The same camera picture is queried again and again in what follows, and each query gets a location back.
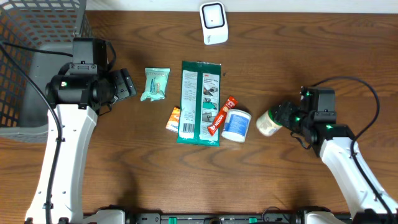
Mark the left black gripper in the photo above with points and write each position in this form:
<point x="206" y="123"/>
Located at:
<point x="124" y="83"/>

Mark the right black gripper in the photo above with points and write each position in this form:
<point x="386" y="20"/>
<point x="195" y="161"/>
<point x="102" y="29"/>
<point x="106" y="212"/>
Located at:
<point x="283" y="115"/>

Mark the green lid Knorr jar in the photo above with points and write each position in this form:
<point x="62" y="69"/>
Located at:
<point x="266" y="125"/>

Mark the teal white wipes packet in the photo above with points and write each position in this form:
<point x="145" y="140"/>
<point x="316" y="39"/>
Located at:
<point x="156" y="83"/>

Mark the white jar blue label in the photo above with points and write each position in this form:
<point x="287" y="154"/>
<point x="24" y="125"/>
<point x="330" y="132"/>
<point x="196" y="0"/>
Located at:
<point x="236" y="125"/>

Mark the red snack packet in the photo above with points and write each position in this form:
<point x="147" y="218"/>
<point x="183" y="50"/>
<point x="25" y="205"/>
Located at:
<point x="231" y="102"/>

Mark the small orange box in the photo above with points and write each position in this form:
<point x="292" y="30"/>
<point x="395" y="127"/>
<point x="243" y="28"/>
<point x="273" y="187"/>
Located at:
<point x="173" y="122"/>

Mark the green 3M pouch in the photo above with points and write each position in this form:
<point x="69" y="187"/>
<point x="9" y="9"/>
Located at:
<point x="199" y="104"/>

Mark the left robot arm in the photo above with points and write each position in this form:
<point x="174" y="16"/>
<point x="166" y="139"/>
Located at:
<point x="76" y="97"/>

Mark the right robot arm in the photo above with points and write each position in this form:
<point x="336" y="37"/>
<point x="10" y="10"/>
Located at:
<point x="314" y="126"/>

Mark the white barcode scanner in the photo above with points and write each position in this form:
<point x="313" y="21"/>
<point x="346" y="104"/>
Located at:
<point x="214" y="23"/>

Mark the grey plastic mesh basket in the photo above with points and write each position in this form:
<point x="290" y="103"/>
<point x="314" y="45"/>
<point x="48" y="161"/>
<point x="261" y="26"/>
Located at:
<point x="38" y="35"/>

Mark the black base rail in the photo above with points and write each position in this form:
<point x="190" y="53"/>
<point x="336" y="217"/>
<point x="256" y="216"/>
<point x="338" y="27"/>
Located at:
<point x="156" y="218"/>

